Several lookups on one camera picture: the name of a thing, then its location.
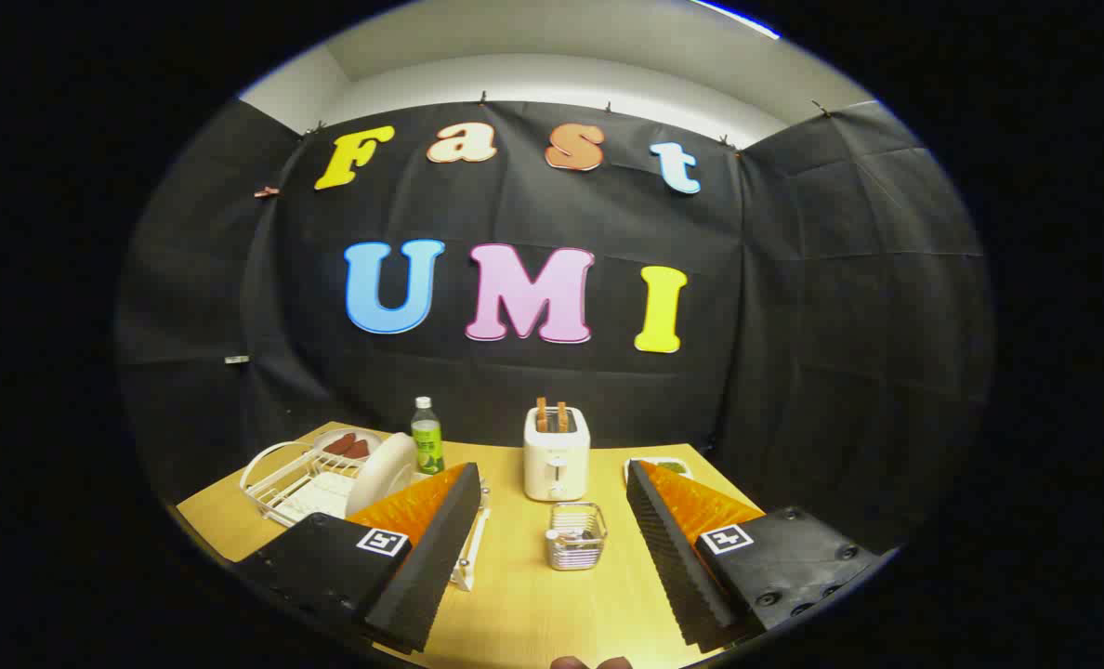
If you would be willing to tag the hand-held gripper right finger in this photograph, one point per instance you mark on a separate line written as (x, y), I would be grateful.
(673, 567)

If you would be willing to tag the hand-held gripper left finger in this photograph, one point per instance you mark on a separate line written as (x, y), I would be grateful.
(431, 567)

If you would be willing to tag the white plate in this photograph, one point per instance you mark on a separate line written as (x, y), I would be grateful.
(380, 474)

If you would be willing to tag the white divided dish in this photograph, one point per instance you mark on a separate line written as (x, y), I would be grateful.
(687, 472)

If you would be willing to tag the pile of green beans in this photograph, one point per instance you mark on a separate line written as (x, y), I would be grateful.
(670, 465)

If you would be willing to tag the green tea bottle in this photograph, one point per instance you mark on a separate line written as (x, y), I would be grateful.
(427, 446)

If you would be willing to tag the white drip tray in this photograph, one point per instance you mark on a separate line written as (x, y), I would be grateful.
(324, 492)

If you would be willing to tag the red sausage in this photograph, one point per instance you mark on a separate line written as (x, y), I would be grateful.
(358, 450)
(339, 443)

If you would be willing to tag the small beige saucer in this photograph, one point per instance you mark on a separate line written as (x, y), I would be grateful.
(373, 438)

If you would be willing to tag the white toaster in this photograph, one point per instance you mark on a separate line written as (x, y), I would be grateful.
(557, 465)

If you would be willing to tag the black backdrop cloth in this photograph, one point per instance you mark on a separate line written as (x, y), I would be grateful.
(552, 214)

